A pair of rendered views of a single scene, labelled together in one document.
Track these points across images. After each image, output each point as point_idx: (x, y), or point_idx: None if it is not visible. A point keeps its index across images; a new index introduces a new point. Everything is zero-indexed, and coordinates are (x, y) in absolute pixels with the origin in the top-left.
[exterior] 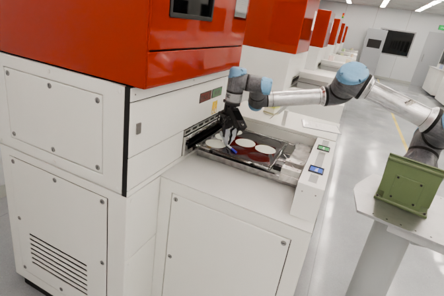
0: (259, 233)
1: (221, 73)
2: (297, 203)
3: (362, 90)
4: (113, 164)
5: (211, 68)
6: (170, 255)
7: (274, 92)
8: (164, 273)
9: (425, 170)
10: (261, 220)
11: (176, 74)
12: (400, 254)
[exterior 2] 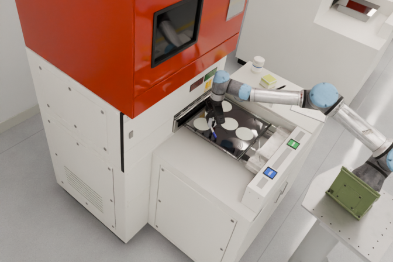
0: (217, 210)
1: None
2: (246, 198)
3: (327, 112)
4: (115, 152)
5: (198, 71)
6: (159, 200)
7: (256, 91)
8: (156, 208)
9: (364, 188)
10: (219, 203)
11: (160, 96)
12: None
